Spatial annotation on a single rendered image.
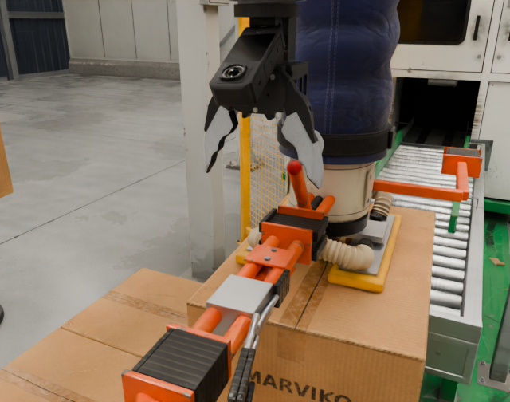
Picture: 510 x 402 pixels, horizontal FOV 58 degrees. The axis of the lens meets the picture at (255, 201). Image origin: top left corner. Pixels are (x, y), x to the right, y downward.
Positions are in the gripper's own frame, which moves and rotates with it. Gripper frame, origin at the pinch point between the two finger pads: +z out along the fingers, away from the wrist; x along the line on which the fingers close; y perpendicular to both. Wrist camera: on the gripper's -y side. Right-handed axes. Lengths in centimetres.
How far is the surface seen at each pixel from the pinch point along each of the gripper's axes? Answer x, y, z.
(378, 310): -13.7, 20.6, 27.6
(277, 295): -3.5, -1.8, 13.9
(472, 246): -35, 130, 62
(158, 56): 701, 988, 67
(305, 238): -2.6, 12.6, 12.6
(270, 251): 0.8, 6.7, 12.7
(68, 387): 59, 16, 68
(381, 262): -11.9, 33.0, 25.1
